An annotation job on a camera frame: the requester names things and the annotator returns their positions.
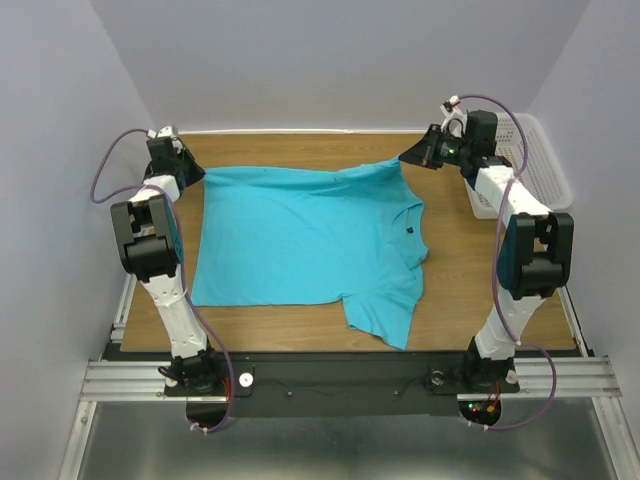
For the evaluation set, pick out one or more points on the white plastic basket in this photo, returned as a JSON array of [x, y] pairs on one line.
[[542, 176]]

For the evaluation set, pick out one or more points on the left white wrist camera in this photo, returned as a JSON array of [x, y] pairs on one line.
[[169, 131]]

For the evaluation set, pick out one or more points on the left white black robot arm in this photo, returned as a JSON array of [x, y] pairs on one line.
[[193, 364]]

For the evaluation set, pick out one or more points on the aluminium frame rail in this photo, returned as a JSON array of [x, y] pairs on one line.
[[142, 224]]

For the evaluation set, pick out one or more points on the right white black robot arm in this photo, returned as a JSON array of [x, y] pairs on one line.
[[533, 249]]

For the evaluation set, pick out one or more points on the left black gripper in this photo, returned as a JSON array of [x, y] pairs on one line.
[[185, 167]]

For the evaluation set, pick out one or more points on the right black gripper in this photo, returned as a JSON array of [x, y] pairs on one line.
[[431, 150]]

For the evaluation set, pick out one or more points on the turquoise t shirt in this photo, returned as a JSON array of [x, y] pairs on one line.
[[281, 236]]

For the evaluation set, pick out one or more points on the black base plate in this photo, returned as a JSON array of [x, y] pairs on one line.
[[324, 384]]

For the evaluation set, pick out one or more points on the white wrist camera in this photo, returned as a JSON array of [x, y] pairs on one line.
[[455, 119], [169, 131]]

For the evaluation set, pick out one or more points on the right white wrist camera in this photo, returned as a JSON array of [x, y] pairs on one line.
[[455, 119]]

